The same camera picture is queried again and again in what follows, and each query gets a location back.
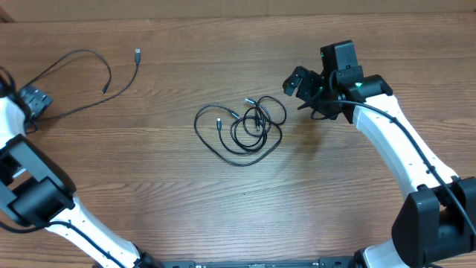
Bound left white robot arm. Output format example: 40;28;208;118
1;73;157;267

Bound black cable silver plugs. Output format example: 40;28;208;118
193;95;288;167

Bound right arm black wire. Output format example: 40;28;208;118
310;70;476;239

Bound black USB cable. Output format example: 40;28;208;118
22;47;142;123

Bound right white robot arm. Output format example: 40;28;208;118
283;40;475;267

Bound black cable small plugs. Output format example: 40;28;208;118
216;106;274;156

